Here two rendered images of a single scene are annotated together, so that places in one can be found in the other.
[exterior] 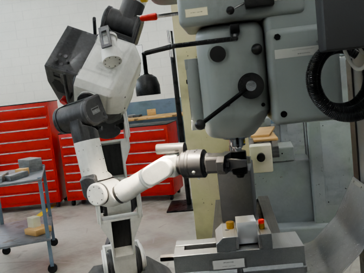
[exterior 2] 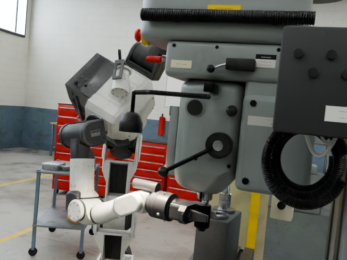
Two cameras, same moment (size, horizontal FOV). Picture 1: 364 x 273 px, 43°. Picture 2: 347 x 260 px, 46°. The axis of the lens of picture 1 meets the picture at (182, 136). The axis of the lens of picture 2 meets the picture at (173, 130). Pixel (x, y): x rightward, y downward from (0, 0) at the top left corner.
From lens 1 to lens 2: 33 cm
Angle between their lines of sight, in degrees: 11
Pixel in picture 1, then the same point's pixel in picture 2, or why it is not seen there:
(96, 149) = (86, 168)
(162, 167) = (131, 201)
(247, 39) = (225, 99)
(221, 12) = (204, 68)
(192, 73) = (174, 119)
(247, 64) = (221, 123)
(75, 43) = (97, 69)
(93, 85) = (101, 110)
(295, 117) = (256, 187)
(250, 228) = not seen: outside the picture
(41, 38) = not seen: hidden behind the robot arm
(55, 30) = not seen: hidden behind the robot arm
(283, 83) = (250, 150)
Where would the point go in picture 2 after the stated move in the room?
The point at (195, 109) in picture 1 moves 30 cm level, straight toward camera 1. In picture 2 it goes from (170, 154) to (140, 165)
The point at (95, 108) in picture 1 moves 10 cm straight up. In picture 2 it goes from (95, 131) to (97, 104)
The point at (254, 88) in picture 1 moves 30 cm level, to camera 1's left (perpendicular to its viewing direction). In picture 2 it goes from (220, 149) to (112, 137)
